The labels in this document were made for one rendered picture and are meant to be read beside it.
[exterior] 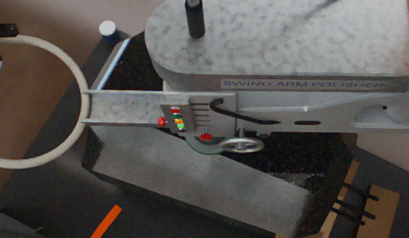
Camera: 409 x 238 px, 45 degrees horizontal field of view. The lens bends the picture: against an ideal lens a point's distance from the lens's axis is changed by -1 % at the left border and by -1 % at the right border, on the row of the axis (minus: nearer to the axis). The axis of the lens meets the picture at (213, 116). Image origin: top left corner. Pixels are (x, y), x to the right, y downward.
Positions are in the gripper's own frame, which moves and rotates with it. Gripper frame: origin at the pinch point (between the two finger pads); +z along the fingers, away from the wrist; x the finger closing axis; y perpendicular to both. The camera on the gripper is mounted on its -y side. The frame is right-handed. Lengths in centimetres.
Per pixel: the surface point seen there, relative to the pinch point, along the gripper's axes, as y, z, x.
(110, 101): -29.0, -8.9, 35.7
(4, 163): 12.7, -8.4, 42.2
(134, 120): -33, -12, 46
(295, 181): -82, -12, 93
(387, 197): -158, 35, 130
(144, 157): -41, 22, 57
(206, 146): -58, -4, 65
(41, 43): -15.1, -8.3, 6.2
